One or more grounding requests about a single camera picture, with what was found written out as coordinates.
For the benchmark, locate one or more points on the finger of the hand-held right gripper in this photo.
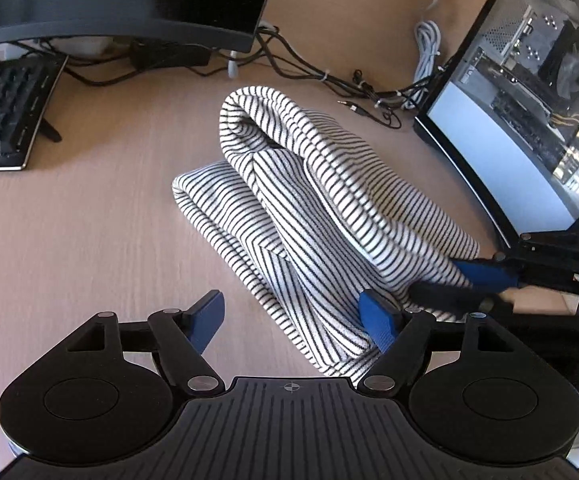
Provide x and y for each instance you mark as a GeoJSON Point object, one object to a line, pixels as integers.
{"type": "Point", "coordinates": [444, 296]}
{"type": "Point", "coordinates": [484, 272]}

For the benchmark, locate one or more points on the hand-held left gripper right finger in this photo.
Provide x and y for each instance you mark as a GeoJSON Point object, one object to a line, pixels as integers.
{"type": "Point", "coordinates": [379, 320]}

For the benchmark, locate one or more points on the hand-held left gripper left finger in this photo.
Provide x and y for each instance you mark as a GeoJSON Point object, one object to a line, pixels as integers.
{"type": "Point", "coordinates": [207, 320]}

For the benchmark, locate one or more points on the striped knit garment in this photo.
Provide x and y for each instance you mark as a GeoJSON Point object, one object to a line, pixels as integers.
{"type": "Point", "coordinates": [289, 200]}

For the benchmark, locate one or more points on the white computer case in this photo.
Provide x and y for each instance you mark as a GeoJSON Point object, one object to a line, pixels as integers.
{"type": "Point", "coordinates": [494, 135]}

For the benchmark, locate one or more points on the black power adapter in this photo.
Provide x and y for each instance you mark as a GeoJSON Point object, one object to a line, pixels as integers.
{"type": "Point", "coordinates": [169, 55]}

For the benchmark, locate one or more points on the white power strip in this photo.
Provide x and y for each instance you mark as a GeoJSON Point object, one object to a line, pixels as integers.
{"type": "Point", "coordinates": [84, 46]}

